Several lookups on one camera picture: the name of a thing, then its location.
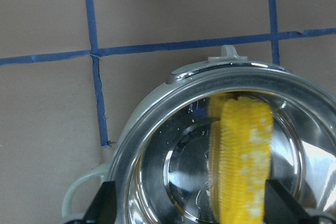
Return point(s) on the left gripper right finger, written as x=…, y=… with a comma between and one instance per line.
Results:
x=279, y=205

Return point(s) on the yellow corn cob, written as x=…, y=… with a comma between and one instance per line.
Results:
x=239, y=157

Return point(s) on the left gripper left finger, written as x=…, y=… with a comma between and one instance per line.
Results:
x=104, y=205

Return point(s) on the pale green cooking pot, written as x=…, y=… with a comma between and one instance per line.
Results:
x=160, y=166

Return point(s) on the brown paper table mat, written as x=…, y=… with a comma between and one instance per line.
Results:
x=72, y=71

